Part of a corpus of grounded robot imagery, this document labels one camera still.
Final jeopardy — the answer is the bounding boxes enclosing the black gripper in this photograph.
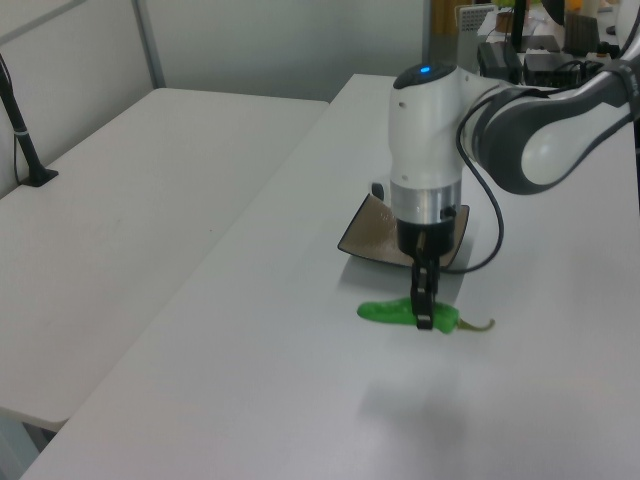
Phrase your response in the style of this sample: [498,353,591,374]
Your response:
[395,204,464,332]

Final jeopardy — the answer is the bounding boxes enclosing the green chili pepper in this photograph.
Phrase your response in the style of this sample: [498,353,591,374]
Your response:
[355,295,497,336]

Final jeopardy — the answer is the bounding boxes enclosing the square brown ceramic plate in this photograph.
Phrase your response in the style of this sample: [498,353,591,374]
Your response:
[336,191,473,275]

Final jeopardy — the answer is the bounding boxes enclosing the black rectangular case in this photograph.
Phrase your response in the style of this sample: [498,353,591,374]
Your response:
[476,41,524,82]

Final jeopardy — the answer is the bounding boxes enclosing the black electronics box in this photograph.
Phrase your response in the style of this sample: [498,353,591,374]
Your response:
[522,49,582,87]

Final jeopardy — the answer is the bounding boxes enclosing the white perforated box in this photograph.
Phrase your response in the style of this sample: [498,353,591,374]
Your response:
[456,4,495,39]

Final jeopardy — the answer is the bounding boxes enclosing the tan wooden panel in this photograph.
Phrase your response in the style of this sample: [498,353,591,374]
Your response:
[429,0,459,37]

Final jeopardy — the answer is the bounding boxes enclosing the thin black upright pole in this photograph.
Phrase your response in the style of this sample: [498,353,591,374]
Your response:
[511,0,527,52]

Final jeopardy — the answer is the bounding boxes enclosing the dark ribbed block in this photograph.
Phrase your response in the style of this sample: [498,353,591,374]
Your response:
[564,11,600,55]

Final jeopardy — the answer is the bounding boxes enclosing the black cable bundle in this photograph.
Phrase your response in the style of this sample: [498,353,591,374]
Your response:
[574,59,609,86]

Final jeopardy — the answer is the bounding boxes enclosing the grey partition post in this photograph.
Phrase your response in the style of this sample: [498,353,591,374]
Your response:
[131,0,167,90]

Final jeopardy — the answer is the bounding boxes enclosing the black camera stand pole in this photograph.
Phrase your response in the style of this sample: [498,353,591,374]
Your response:
[0,52,60,189]

